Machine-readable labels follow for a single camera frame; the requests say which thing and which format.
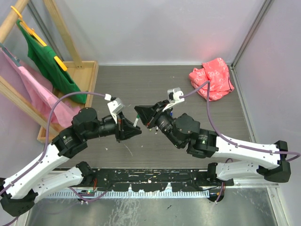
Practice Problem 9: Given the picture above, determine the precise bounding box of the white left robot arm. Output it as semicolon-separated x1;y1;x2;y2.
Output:
0;108;142;217

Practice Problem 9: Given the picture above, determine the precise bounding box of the wooden rack base tray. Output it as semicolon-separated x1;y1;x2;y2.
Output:
37;60;99;144

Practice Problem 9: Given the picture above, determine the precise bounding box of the coral patterned cloth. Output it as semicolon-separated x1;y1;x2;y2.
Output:
189;57;234;101

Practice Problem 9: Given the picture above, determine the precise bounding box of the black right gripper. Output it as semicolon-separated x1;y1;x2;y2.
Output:
134;101;181;149

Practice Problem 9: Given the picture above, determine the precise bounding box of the pink cloth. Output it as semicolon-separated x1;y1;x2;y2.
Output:
0;49;80;128

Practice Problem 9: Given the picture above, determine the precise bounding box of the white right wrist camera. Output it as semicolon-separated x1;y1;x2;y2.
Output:
163;88;185;111

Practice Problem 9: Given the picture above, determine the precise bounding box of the wooden rack frame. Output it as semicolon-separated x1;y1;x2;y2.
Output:
0;0;80;135

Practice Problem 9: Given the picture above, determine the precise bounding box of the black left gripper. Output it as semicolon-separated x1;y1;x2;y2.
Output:
84;110;142;141

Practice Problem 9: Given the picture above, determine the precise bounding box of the aluminium frame post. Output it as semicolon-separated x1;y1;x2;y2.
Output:
230;0;274;69

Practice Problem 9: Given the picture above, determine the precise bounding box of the yellow clothes hanger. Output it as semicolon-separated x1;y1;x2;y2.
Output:
11;6;67;71

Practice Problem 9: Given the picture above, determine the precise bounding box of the white marker with green end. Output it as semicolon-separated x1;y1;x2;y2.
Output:
133;115;140;127

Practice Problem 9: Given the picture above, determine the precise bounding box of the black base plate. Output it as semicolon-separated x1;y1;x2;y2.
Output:
67;167;226;193

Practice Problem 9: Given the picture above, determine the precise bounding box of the green cloth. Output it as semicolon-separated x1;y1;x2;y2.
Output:
16;19;80;94

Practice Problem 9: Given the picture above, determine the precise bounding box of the grey slotted cable duct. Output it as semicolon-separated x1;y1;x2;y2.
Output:
45;189;210;199

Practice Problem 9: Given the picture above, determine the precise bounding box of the blue-grey clothes hanger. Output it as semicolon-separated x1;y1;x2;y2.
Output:
0;43;21;67

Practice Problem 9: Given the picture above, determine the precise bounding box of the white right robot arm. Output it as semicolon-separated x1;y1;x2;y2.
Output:
134;100;291;186

